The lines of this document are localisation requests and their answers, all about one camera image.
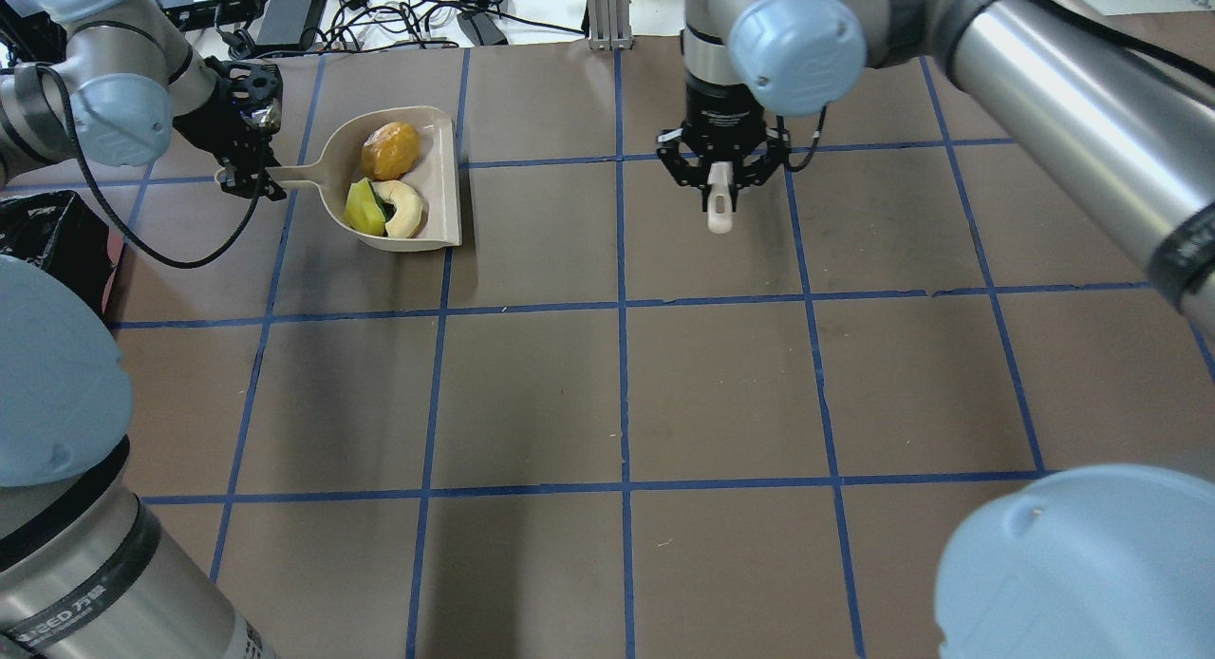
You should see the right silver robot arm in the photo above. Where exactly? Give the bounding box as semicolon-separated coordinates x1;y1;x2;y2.
656;0;1214;658

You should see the black lined trash bin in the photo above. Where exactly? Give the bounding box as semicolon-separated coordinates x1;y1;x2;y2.
1;188;115;317

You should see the black power adapter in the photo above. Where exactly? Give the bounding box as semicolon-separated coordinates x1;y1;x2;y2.
457;10;510;47

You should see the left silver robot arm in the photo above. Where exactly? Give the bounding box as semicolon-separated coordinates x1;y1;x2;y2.
2;0;286;658

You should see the yellow green sponge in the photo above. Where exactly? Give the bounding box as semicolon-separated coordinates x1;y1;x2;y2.
344;178;390;236

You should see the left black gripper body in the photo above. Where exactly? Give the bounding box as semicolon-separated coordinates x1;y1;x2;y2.
177;60;287;201

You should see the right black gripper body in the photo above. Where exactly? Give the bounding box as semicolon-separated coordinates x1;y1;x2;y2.
657;75;790;213

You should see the beige plastic dustpan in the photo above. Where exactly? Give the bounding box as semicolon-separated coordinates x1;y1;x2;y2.
265;105;460;253

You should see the aluminium frame post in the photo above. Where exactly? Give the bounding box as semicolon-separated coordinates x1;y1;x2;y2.
586;0;634;50

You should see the orange bread roll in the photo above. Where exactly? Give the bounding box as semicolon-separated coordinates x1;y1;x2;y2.
360;122;422;181

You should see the beige hand brush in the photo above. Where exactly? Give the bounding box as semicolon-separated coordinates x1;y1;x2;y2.
703;160;735;235

